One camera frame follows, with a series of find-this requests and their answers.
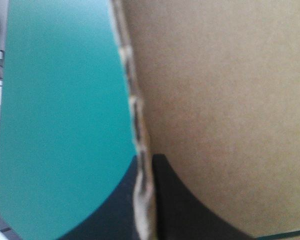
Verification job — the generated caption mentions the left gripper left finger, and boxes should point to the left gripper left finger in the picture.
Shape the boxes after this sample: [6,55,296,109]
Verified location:
[60,156,142,240]

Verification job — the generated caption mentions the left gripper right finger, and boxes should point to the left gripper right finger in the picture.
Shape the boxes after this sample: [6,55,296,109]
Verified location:
[152,153,260,240]

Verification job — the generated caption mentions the brown cardboard box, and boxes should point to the brown cardboard box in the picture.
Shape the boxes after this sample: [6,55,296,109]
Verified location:
[108,0,300,240]

